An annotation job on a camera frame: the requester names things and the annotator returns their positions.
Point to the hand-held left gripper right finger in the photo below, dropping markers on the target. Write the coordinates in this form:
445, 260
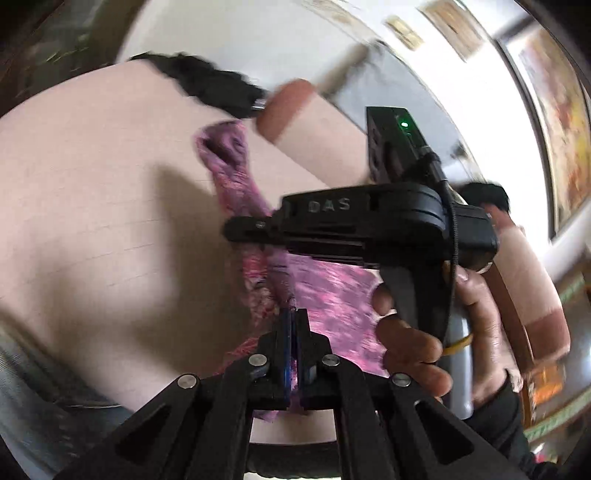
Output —
302, 350

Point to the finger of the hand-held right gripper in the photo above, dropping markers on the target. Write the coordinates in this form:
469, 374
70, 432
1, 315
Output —
254, 229

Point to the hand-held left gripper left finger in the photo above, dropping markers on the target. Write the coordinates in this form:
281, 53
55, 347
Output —
287, 350

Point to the purple floral long-sleeved shirt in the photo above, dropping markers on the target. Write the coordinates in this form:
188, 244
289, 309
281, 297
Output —
332, 295

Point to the person's right forearm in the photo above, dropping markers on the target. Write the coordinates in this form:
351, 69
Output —
503, 429

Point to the pile of black clothes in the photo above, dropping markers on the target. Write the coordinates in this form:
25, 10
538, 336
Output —
207, 83

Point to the person's right hand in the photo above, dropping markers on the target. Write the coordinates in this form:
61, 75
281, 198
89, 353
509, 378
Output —
406, 344

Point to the black cloth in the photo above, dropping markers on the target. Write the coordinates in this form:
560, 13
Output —
489, 194

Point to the pink bolster with brown end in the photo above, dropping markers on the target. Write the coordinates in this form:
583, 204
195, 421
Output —
314, 134

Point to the grey pillow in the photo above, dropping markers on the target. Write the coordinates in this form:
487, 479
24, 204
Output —
383, 87

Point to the large pink bolster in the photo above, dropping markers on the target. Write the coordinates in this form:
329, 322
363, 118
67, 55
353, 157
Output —
531, 277

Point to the person's blue jeans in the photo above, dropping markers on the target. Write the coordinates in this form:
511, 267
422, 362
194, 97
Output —
32, 401

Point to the beige wall switch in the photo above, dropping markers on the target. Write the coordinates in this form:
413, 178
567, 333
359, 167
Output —
412, 40
397, 25

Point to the large framed wall picture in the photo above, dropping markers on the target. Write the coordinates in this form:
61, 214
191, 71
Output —
554, 115

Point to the small wall picture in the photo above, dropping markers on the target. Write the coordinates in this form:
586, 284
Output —
455, 27

